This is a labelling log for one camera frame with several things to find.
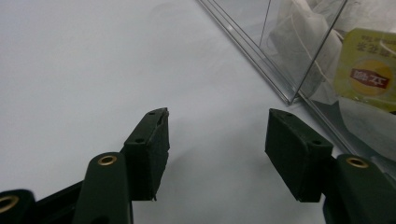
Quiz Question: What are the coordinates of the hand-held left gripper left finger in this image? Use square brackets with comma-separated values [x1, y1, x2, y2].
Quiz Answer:
[121, 106, 171, 202]

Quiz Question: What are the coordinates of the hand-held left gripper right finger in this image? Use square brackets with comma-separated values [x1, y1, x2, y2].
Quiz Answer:
[264, 107, 336, 203]

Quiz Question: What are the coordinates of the clear plastic box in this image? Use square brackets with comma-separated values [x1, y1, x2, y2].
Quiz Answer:
[195, 0, 396, 185]

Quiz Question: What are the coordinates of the white table mat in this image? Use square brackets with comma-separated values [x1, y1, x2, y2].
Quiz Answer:
[0, 0, 396, 224]

